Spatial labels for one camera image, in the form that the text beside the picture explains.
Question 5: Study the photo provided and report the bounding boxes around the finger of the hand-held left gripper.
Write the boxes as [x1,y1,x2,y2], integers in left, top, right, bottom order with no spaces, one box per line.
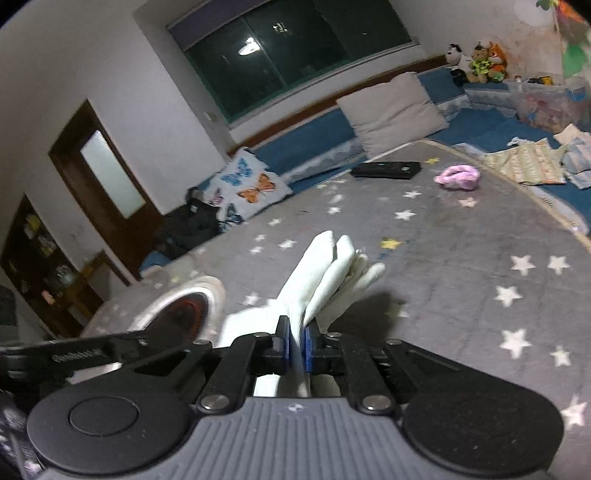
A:
[0,333,149,388]

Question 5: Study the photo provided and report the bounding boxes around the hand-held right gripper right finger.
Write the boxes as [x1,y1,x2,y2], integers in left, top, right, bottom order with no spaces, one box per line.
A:
[302,320,467,414]

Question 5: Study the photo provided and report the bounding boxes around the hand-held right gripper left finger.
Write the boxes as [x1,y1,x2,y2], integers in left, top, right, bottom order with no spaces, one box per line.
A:
[117,315,291,413]

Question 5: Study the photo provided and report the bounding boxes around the light blue folded clothes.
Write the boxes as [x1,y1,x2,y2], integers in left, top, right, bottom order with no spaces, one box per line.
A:
[561,134,591,190]

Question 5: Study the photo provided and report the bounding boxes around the dark wooden shelf cabinet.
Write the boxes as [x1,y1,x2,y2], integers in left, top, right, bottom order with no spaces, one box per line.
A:
[0,194,105,340]

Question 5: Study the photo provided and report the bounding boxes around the black bag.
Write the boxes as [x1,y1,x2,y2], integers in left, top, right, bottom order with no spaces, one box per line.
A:
[152,187,222,259]

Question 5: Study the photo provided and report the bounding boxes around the butterfly print pillow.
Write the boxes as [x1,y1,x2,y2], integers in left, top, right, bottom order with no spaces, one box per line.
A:
[203,148,294,227]

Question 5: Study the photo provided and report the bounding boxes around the brown door with glass panel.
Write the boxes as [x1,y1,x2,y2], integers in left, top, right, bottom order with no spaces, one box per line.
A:
[48,99,162,284]

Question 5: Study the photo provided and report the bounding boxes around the grey star-printed blanket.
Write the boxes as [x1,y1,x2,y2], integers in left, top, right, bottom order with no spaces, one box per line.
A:
[81,138,591,480]

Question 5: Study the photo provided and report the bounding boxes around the black flat case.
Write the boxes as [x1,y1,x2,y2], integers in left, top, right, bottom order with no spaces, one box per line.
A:
[351,161,422,180]

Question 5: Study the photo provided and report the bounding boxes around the pink cloth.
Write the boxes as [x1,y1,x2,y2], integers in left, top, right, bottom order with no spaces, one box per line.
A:
[434,164,480,191]

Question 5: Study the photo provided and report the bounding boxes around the plain white pillow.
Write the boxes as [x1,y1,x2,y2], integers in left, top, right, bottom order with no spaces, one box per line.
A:
[336,72,450,158]

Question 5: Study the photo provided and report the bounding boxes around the yellow patterned cloth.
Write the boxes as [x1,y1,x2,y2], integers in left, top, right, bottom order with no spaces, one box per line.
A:
[482,141,566,186]

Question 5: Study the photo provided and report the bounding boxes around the dark window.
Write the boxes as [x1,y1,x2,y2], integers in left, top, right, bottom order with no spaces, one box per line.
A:
[167,0,419,125]

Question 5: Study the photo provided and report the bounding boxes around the black and white cow plush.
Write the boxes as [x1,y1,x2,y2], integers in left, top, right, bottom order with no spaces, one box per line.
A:
[445,43,472,86]

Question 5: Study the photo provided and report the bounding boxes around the brown bear plush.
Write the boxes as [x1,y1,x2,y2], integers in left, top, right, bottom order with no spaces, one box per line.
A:
[468,44,492,84]

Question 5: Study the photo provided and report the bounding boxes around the cream folded cloth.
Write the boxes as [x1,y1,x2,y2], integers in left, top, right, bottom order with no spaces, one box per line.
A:
[554,124,583,145]

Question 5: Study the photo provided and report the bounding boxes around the clear plastic storage box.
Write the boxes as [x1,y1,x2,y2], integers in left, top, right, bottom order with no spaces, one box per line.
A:
[505,76,589,134]

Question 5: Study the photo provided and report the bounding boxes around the orange plush toy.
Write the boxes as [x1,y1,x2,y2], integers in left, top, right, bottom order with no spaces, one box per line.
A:
[487,42,509,83]

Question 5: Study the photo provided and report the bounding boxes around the colourful wall decoration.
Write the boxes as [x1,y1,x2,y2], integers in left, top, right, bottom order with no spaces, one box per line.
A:
[536,0,591,79]

